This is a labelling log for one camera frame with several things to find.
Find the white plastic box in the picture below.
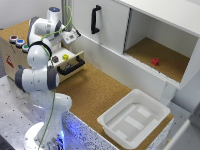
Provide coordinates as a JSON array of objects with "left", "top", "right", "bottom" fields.
[{"left": 96, "top": 88, "right": 171, "bottom": 150}]

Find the blue button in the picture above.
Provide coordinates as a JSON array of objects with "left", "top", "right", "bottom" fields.
[{"left": 15, "top": 38, "right": 26, "bottom": 49}]

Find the red button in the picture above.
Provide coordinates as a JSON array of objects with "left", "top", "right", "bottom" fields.
[{"left": 9, "top": 35, "right": 19, "bottom": 45}]

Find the wooden drawer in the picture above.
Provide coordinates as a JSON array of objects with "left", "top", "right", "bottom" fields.
[{"left": 49, "top": 45, "right": 86, "bottom": 83}]

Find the white sliding door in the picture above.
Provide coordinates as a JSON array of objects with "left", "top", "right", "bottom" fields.
[{"left": 72, "top": 0, "right": 131, "bottom": 56}]

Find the pink block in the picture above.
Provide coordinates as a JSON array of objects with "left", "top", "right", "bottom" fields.
[{"left": 151, "top": 58, "right": 160, "bottom": 66}]

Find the green button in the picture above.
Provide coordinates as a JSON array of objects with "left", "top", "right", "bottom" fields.
[{"left": 21, "top": 44, "right": 30, "bottom": 54}]

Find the green cable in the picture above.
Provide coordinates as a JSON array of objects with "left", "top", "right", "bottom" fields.
[{"left": 37, "top": 5, "right": 74, "bottom": 149}]

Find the black drawer handle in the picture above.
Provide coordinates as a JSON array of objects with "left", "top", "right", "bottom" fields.
[{"left": 56, "top": 55, "right": 86, "bottom": 76}]

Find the black door handle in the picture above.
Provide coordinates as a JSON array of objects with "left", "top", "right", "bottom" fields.
[{"left": 90, "top": 4, "right": 102, "bottom": 35}]

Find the white cabinet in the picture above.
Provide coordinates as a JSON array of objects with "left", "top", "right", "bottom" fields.
[{"left": 60, "top": 0, "right": 200, "bottom": 107}]

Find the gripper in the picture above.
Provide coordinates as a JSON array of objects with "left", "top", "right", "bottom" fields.
[{"left": 62, "top": 29, "right": 82, "bottom": 46}]

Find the purple block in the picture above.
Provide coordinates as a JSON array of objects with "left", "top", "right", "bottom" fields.
[{"left": 51, "top": 55, "right": 60, "bottom": 64}]

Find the yellow block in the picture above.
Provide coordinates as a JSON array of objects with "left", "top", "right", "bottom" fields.
[{"left": 62, "top": 53, "right": 70, "bottom": 61}]

